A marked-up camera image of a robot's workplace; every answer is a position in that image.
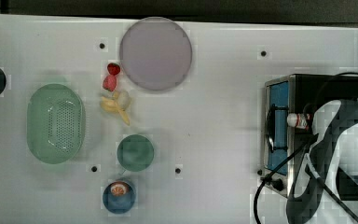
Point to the red ketchup bottle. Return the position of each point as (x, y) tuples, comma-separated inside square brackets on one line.
[(299, 121)]

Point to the silver toaster oven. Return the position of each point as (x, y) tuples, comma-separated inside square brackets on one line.
[(298, 94)]

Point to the peeled toy banana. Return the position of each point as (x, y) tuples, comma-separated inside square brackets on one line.
[(118, 103)]

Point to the green round bowl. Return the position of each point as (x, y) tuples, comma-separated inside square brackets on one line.
[(135, 153)]

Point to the green perforated colander basket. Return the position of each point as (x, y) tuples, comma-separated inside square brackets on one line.
[(55, 123)]

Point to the pink toy strawberry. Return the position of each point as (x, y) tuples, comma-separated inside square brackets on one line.
[(110, 83)]

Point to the red toy strawberry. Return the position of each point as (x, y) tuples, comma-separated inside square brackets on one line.
[(113, 69)]

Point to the round grey plate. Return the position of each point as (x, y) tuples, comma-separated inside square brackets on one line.
[(156, 54)]

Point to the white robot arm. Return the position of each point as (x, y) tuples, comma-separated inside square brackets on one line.
[(314, 197)]

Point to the blue mug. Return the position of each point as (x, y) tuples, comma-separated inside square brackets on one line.
[(119, 203)]

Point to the orange toy fruit slice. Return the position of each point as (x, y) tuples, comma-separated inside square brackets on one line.
[(119, 188)]

